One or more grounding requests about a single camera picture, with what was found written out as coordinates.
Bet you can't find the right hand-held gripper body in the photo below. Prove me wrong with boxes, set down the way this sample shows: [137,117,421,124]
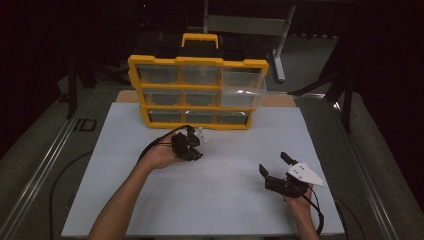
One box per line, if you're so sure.
[264,162,327,199]

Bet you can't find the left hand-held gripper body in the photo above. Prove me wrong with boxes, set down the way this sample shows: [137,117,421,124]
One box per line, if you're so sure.
[170,125,208,158]

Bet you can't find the clear plastic pull-out drawer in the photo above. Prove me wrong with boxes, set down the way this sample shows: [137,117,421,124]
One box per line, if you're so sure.
[219,68,268,110]

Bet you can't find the yellow and black organizer cabinet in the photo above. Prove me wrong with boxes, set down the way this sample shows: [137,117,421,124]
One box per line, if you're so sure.
[127,32,270,131]

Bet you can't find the person's left hand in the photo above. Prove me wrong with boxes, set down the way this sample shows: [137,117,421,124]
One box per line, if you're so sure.
[138,133,183,171]

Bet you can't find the person's right hand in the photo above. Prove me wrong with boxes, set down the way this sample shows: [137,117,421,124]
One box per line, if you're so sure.
[283,184,315,219]

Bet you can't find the set of clear drawers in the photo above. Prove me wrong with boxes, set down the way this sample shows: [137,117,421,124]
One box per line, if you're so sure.
[136,64,255,125]

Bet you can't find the white board sheet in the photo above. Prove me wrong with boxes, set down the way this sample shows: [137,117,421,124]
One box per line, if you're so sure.
[60,101,345,238]

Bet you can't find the black stand legs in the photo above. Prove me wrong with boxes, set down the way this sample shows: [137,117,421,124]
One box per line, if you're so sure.
[287,19,356,134]

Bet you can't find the black stand leg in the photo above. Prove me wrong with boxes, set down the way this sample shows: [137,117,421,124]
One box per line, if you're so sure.
[65,58,81,120]

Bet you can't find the grey metal stand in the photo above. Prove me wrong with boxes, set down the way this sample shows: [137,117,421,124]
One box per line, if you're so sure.
[202,0,298,83]

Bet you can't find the right hand-held gripper cable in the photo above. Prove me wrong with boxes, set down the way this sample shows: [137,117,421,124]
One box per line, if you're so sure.
[301,186,325,236]

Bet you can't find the black cable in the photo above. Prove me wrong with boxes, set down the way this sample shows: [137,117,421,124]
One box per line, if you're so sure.
[333,195,367,240]
[49,150,94,240]

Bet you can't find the aluminium rail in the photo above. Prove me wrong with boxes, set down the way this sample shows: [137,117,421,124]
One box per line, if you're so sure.
[0,89,96,240]
[288,91,401,240]

